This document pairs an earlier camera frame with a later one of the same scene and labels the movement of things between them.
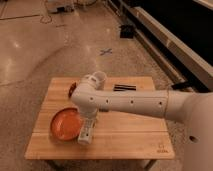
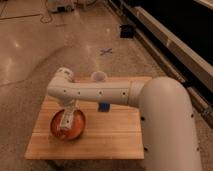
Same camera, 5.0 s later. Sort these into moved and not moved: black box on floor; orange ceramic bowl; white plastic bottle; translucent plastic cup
Moved: white plastic bottle
Not moved: black box on floor; translucent plastic cup; orange ceramic bowl
